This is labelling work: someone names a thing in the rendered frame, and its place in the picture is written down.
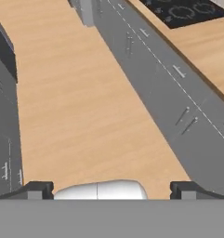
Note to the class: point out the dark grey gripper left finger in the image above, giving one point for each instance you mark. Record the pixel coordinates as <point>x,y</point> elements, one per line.
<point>39,189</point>

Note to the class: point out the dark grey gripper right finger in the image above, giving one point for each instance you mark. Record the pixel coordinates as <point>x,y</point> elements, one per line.
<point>184,189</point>

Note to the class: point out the black hob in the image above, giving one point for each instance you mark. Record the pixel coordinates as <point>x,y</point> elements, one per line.
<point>186,12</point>

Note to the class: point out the grey cabinet run with drawers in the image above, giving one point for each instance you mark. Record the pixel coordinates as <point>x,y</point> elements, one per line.
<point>166,93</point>

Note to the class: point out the grey cabinet run dark top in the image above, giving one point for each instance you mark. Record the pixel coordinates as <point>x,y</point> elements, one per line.
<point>3,117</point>

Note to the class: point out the white rounded object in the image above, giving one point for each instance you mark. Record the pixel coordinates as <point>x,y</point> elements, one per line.
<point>99,190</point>

